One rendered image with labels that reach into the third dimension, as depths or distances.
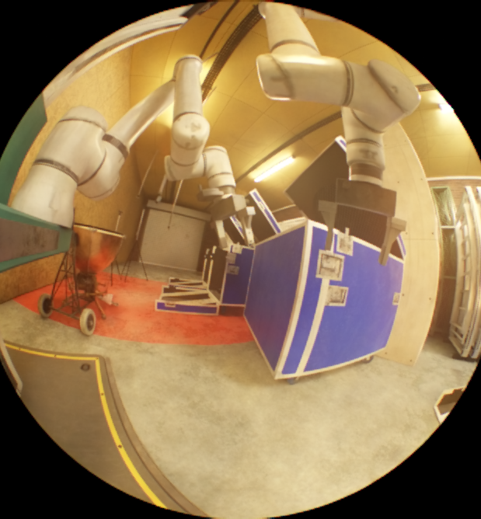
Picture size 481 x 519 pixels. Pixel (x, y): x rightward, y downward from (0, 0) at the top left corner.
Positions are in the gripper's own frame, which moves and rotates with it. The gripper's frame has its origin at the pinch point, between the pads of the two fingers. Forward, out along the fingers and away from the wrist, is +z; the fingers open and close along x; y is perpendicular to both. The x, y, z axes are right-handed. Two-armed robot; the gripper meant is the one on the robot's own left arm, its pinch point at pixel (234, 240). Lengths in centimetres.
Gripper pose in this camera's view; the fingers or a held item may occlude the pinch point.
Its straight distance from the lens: 49.6
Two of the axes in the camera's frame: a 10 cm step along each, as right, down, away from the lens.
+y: 7.3, -2.6, 6.3
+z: 2.2, 9.7, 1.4
